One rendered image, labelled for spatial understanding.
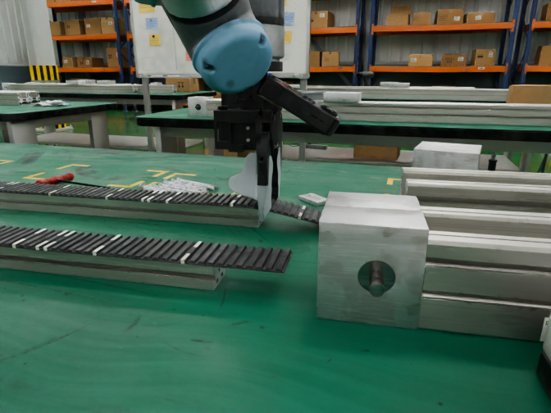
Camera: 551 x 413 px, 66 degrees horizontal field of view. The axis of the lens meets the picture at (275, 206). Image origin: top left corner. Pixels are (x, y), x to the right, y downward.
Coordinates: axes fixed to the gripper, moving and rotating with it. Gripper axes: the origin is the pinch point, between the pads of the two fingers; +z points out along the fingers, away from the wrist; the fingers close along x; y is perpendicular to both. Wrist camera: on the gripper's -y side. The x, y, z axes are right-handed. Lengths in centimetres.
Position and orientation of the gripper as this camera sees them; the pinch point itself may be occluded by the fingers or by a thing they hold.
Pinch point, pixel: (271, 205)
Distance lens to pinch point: 62.3
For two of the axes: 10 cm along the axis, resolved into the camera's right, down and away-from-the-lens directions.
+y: -9.8, -0.6, 1.9
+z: 0.0, 9.5, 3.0
